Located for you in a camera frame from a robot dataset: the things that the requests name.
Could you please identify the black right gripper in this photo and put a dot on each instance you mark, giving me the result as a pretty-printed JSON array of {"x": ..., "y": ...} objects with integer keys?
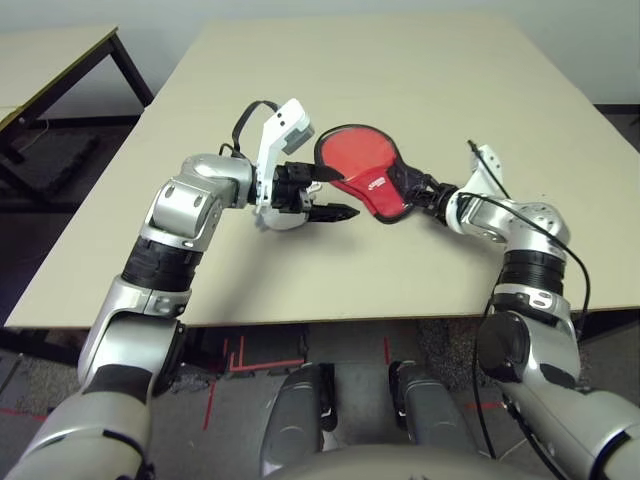
[{"x": 442, "y": 202}]

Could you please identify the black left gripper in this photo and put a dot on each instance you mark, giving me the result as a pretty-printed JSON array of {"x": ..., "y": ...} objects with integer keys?
[{"x": 290, "y": 187}]

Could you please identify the red black paddle case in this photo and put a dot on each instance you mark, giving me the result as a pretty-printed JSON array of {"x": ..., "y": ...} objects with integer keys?
[{"x": 380, "y": 200}]

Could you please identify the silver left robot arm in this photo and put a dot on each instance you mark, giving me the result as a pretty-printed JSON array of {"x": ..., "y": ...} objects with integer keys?
[{"x": 185, "y": 200}]

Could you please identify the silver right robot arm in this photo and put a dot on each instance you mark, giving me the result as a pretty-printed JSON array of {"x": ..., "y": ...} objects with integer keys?
[{"x": 535, "y": 220}]

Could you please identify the black floor mat red edge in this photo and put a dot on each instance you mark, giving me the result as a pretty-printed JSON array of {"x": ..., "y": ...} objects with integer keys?
[{"x": 270, "y": 357}]

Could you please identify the grey right robot leg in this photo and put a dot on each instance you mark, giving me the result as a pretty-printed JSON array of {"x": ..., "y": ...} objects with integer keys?
[{"x": 435, "y": 410}]

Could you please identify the grey robot leg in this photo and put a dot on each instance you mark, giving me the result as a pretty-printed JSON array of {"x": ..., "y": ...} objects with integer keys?
[
  {"x": 435, "y": 410},
  {"x": 295, "y": 420}
]

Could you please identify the grey left robot leg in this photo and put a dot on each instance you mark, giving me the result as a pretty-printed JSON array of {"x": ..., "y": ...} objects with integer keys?
[{"x": 295, "y": 420}]

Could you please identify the black foam floor mat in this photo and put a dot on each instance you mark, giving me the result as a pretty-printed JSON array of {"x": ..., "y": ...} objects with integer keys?
[{"x": 65, "y": 165}]

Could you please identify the grey robot torso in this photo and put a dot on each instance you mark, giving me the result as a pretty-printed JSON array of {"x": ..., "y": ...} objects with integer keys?
[{"x": 400, "y": 465}]

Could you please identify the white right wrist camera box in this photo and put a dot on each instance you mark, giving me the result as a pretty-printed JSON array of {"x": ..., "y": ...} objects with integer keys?
[{"x": 487, "y": 160}]

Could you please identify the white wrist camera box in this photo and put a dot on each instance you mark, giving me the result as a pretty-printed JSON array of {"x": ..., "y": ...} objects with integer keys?
[
  {"x": 285, "y": 120},
  {"x": 487, "y": 160}
]

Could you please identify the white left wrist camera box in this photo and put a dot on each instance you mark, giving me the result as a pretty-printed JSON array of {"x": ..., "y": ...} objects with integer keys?
[{"x": 285, "y": 120}]

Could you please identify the beige side table black frame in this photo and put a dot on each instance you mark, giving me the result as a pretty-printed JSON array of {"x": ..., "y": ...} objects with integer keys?
[{"x": 50, "y": 55}]

